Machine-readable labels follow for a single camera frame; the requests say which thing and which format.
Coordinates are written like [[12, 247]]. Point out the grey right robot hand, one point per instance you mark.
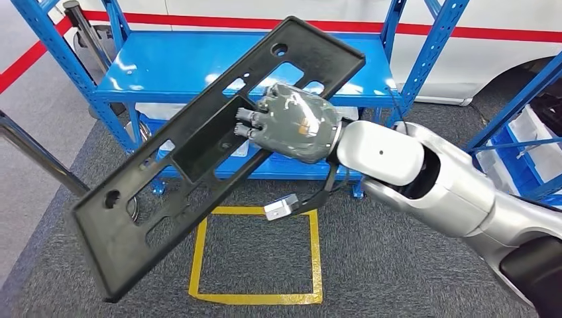
[[294, 127]]

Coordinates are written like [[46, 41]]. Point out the long black plastic frame part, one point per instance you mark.
[[325, 52]]

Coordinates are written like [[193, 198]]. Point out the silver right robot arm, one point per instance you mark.
[[439, 193]]

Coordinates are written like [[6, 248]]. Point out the blue metal shelf rack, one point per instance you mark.
[[175, 66], [513, 108]]

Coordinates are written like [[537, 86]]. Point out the yellow floor tape marking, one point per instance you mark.
[[316, 263]]

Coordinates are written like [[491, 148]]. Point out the white car with red stripe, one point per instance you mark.
[[491, 66]]

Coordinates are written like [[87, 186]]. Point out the blue plastic bin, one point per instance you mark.
[[513, 171]]

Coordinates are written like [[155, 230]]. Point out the black plastic parts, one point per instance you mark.
[[549, 114]]

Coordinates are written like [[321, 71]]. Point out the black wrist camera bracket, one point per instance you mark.
[[318, 199]]

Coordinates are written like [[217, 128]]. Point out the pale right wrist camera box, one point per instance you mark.
[[281, 207]]

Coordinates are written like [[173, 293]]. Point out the black topped stanchion post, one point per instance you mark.
[[83, 26]]

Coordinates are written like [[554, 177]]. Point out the chrome stanchion post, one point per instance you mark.
[[44, 158]]

